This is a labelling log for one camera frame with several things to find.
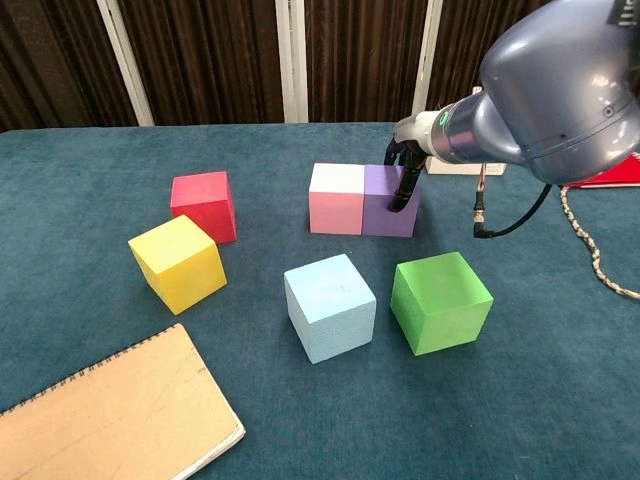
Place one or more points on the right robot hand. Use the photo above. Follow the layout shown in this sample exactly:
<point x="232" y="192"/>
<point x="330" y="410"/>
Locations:
<point x="417" y="132"/>

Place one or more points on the purple foam cube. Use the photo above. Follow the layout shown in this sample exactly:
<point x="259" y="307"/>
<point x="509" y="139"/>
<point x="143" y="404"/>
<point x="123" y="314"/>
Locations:
<point x="380" y="215"/>

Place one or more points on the red foam cube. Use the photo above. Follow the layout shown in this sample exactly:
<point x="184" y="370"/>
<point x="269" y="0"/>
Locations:
<point x="205" y="210"/>

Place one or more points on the white partition frame post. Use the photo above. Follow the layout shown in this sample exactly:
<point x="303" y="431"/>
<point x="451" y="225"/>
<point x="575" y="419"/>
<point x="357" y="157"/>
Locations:
<point x="291" y="60"/>
<point x="125" y="62"/>
<point x="427" y="60"/>

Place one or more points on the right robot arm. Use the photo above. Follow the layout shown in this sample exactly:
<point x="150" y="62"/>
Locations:
<point x="550" y="75"/>

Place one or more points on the green foam cube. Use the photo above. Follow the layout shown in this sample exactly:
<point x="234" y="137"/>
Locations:
<point x="440" y="305"/>

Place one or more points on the yellow foam cube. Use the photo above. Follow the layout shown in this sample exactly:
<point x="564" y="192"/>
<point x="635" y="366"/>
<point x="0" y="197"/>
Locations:
<point x="175" y="265"/>

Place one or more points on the red spiral notebook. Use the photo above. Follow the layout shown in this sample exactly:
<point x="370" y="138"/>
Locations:
<point x="615" y="177"/>

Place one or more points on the blue felt table cover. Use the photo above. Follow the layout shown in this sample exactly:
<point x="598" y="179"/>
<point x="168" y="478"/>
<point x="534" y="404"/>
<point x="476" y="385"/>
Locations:
<point x="75" y="200"/>

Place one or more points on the dark brown curtain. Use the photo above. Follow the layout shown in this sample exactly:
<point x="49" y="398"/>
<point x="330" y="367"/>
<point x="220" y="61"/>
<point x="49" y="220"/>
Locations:
<point x="210" y="60"/>

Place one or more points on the white cardboard box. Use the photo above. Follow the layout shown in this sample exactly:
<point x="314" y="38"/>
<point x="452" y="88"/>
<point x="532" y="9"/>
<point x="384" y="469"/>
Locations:
<point x="465" y="170"/>

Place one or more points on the light blue foam cube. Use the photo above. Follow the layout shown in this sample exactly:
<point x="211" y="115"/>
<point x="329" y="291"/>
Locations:
<point x="330" y="310"/>

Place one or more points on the pink foam cube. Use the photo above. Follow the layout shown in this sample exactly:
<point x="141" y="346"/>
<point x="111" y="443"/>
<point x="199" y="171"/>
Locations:
<point x="335" y="205"/>

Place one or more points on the tan spiral notebook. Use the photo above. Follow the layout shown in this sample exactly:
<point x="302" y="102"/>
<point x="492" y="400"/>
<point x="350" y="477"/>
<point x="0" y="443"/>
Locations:
<point x="110" y="415"/>

